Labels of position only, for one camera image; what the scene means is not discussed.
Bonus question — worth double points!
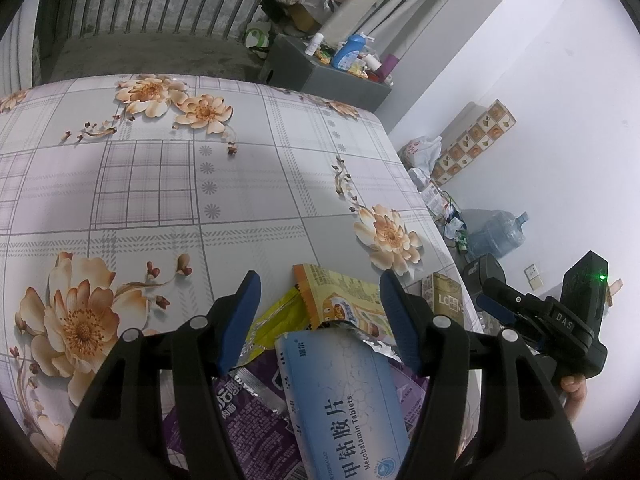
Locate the brown cardboard box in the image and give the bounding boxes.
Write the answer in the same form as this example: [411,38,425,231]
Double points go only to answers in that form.
[285,0,321,32]

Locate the gold box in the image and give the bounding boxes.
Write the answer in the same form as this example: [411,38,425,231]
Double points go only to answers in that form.
[421,271,463,322]

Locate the purple snack packet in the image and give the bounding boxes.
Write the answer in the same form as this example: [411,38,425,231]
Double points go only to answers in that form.
[160,350,431,480]

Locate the green white bag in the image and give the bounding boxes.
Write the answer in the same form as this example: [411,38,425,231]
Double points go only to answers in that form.
[244,20,273,61]

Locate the yellow green packet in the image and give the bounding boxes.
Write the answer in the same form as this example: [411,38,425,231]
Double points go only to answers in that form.
[247,285,313,367]

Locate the small white carton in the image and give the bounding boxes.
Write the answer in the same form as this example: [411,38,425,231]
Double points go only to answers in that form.
[417,180,451,217]

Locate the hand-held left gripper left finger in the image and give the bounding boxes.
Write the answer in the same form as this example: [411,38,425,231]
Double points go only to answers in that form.
[56,270,263,480]

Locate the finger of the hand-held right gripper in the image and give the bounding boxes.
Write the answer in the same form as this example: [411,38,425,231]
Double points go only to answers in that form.
[462,254,551,313]
[476,294,546,351]

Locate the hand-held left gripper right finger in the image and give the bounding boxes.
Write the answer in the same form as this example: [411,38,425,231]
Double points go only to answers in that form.
[378,270,587,480]

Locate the person's right hand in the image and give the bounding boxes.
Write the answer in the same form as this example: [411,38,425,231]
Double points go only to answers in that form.
[560,374,589,419]

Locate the blue bottle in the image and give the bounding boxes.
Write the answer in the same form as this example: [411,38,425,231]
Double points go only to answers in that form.
[331,35,366,72]

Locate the floral tablecloth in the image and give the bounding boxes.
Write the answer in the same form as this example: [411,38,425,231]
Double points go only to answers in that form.
[0,74,483,471]

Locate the patterned box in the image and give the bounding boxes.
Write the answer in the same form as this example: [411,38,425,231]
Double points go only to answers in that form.
[430,101,517,188]

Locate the blue water jug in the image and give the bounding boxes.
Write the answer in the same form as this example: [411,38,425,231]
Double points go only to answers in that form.
[465,210,530,261]

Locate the white curtain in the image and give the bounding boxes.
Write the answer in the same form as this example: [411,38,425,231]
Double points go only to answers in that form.
[320,0,476,56]

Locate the blue white medicine box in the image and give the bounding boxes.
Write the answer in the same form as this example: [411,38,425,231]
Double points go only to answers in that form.
[274,329,413,480]

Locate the orange yellow snack packet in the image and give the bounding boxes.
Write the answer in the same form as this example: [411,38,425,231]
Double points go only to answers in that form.
[292,263,401,333]

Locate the silver foil wrapper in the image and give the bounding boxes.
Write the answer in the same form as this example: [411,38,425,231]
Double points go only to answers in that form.
[345,325,402,362]

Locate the wall socket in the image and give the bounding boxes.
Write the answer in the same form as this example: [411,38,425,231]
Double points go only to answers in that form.
[524,263,546,291]

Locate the white plastic bag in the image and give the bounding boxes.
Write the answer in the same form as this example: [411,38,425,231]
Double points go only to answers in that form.
[398,136,443,176]

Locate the grey cabinet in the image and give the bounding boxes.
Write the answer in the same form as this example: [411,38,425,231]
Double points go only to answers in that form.
[261,34,393,113]

